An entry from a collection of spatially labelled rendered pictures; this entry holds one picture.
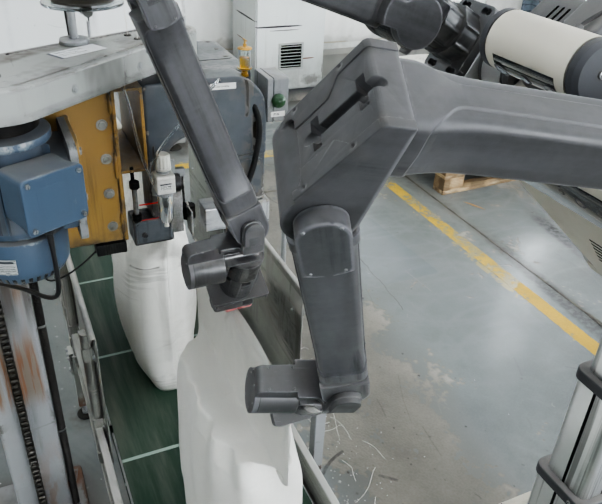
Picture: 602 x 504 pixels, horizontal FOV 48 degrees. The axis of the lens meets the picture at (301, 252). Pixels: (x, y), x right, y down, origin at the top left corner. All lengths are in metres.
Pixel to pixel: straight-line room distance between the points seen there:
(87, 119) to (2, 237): 0.28
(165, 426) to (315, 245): 1.46
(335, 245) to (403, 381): 2.17
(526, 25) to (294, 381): 0.49
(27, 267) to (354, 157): 0.82
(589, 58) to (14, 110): 0.74
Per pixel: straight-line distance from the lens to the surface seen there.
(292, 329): 1.85
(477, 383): 2.68
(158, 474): 1.77
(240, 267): 1.05
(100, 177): 1.33
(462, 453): 2.41
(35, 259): 1.15
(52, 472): 1.84
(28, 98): 1.04
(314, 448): 1.83
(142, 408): 1.94
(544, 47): 0.78
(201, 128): 0.94
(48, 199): 1.04
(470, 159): 0.46
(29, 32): 4.03
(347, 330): 0.66
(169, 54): 0.90
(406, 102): 0.42
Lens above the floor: 1.72
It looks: 31 degrees down
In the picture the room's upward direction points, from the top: 3 degrees clockwise
